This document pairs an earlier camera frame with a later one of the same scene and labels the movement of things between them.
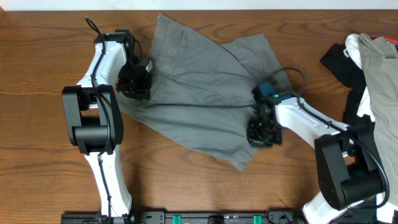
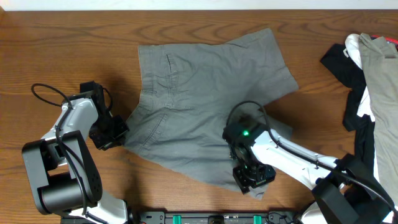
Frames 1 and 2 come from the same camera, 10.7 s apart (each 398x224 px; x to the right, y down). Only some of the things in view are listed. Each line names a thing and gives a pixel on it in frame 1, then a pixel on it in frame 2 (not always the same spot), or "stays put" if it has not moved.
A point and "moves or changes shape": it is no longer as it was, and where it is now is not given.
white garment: (385, 212) stays put
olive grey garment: (380, 63) stays put
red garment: (388, 39) stays put
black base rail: (188, 217) stays put
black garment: (351, 73) stays put
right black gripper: (255, 140) to (244, 182)
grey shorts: (203, 89) moves or changes shape
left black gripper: (142, 91) to (119, 137)
